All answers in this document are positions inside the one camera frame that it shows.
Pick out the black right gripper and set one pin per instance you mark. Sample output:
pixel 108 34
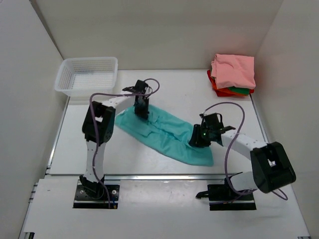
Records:
pixel 196 140

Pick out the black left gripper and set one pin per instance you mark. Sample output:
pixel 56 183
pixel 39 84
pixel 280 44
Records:
pixel 143 114

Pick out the teal t shirt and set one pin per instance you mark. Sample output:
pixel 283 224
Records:
pixel 166 134

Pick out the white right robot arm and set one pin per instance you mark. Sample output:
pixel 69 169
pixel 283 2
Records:
pixel 271 168

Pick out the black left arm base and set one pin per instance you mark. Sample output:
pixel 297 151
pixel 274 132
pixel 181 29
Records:
pixel 92 195

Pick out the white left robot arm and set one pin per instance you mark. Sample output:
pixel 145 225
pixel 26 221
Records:
pixel 98 127

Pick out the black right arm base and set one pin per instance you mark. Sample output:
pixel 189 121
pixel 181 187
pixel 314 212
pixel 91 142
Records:
pixel 222 198

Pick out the white plastic basket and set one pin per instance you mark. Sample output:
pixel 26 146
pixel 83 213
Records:
pixel 81 77

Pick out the pink folded t shirt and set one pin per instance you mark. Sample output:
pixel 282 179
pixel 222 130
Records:
pixel 233 71

